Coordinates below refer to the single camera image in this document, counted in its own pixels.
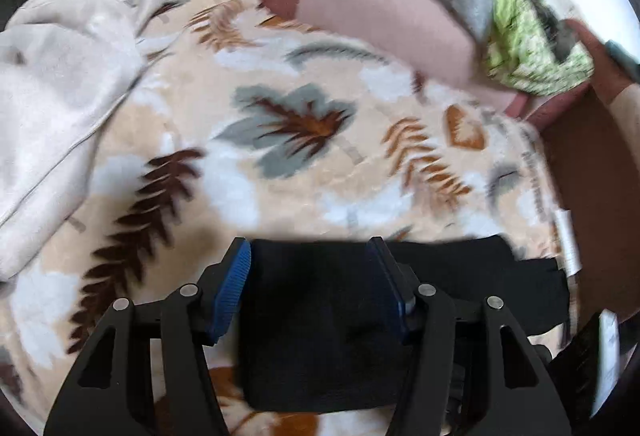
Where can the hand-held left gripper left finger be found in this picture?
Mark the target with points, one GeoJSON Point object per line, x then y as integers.
{"type": "Point", "coordinates": [231, 288]}

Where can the leaf print blanket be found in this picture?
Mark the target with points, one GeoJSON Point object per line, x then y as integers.
{"type": "Point", "coordinates": [310, 176]}

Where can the cream white cloth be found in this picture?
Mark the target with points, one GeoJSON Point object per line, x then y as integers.
{"type": "Point", "coordinates": [65, 76]}

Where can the person's right forearm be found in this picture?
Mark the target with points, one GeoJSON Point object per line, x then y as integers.
{"type": "Point", "coordinates": [627, 109]}

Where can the green patterned cloth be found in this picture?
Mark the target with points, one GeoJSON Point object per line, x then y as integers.
{"type": "Point", "coordinates": [530, 51]}

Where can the pink pillow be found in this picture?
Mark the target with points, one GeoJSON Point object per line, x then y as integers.
{"type": "Point", "coordinates": [380, 11]}

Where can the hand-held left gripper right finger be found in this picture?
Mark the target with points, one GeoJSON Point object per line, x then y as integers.
{"type": "Point", "coordinates": [389, 288]}

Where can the black pants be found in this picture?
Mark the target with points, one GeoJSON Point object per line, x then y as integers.
{"type": "Point", "coordinates": [320, 326]}

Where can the person's right hand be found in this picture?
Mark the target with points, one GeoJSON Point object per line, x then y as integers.
{"type": "Point", "coordinates": [602, 66]}

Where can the dark object with white panel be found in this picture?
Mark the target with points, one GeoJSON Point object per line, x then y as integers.
{"type": "Point", "coordinates": [597, 366]}

